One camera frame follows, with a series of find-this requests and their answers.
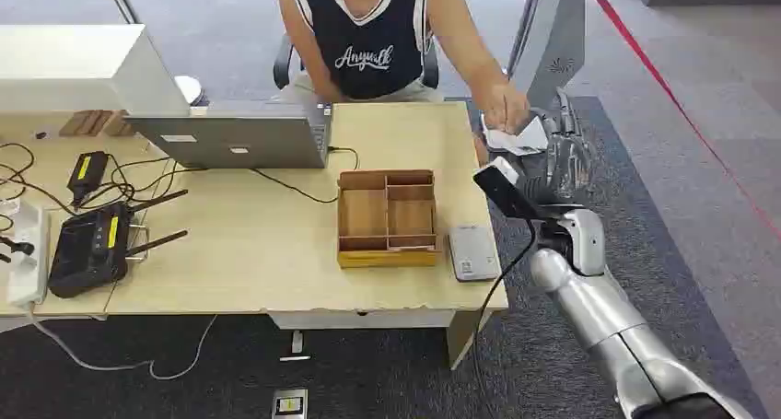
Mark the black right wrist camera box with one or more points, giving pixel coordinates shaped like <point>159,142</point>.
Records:
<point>501,187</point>

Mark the black power adapter yellow label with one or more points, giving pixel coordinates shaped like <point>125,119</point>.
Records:
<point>87,173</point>

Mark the person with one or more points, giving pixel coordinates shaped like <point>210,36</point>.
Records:
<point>366,38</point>

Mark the wooden blocks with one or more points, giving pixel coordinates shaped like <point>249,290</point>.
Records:
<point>96,123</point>

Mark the white desk bracket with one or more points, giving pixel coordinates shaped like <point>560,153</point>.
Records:
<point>296,346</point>

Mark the white power strip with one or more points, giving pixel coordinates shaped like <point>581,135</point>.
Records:
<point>29,257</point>

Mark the black remote controller with antennas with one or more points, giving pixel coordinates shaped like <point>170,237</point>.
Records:
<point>90,250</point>

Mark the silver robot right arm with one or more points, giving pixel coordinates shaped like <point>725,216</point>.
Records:
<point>601,309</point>

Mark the person's left hand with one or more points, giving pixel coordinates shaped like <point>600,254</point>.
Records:
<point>505,106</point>

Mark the white box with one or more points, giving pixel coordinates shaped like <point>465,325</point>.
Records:
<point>73,62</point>

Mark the white round stool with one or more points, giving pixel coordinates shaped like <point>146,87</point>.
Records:
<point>190,89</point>

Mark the grey standing panel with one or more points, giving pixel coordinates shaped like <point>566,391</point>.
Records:
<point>549,35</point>

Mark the white card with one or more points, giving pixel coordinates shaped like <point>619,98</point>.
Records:
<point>518,141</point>

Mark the silver laptop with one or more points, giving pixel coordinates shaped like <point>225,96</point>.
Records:
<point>238,137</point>

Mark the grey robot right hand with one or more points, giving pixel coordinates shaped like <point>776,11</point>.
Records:
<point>564,160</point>

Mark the wooden card box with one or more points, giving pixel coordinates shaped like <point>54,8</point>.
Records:
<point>387,221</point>

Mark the grey card reader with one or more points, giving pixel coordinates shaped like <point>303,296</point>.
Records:
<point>473,253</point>

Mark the small device on floor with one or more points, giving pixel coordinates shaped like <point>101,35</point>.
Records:
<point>290,404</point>

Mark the grey metal pole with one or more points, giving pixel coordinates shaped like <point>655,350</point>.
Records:
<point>121,0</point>

